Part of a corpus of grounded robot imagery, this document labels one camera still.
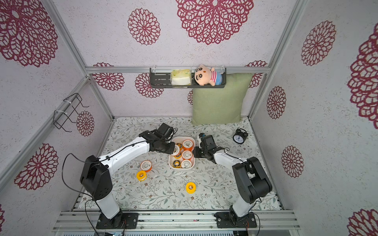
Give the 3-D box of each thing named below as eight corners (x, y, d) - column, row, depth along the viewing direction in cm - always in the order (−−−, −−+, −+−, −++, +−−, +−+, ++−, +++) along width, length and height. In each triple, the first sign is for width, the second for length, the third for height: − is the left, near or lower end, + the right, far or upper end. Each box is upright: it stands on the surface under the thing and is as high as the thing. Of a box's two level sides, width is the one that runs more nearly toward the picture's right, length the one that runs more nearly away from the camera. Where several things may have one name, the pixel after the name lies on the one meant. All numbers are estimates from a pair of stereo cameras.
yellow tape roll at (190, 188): (185, 193, 84) (185, 192, 83) (185, 183, 88) (185, 182, 87) (196, 193, 84) (196, 192, 83) (195, 183, 88) (195, 182, 87)
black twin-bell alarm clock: (231, 140, 109) (234, 132, 101) (235, 135, 112) (238, 126, 104) (241, 145, 106) (245, 137, 98) (244, 140, 109) (249, 132, 101)
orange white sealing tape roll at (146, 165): (139, 172, 93) (138, 170, 91) (141, 162, 97) (141, 160, 95) (151, 172, 93) (150, 170, 91) (153, 162, 97) (152, 160, 95)
